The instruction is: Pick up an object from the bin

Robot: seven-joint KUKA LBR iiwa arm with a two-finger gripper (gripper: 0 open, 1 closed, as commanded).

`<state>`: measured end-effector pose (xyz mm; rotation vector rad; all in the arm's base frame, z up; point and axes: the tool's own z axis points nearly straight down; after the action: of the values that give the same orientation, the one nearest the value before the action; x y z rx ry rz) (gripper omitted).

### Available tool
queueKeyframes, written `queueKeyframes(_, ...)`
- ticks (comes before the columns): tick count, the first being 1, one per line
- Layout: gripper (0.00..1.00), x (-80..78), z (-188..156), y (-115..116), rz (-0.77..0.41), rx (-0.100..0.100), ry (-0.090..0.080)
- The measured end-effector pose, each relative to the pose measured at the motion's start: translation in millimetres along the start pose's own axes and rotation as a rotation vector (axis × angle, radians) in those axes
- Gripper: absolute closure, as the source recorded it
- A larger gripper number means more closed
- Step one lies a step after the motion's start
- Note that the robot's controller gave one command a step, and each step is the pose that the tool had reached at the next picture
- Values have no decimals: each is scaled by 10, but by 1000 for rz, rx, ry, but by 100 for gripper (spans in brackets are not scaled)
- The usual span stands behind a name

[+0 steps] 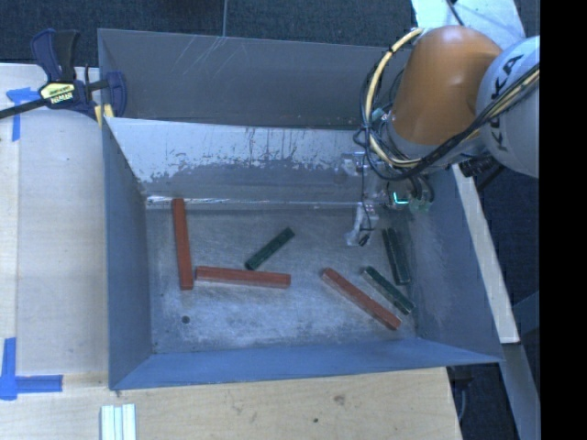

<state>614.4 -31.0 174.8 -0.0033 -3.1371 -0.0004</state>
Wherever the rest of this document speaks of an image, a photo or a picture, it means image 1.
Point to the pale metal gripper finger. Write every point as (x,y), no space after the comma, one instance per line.
(357,227)
(369,225)

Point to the dark green flat block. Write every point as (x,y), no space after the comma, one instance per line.
(397,256)
(389,289)
(269,248)

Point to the red-brown flat block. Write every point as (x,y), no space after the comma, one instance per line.
(243,277)
(182,245)
(360,298)

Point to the grey metal bin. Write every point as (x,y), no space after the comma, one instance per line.
(275,328)

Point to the black cylinder on white bracket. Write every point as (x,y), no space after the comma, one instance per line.
(477,168)

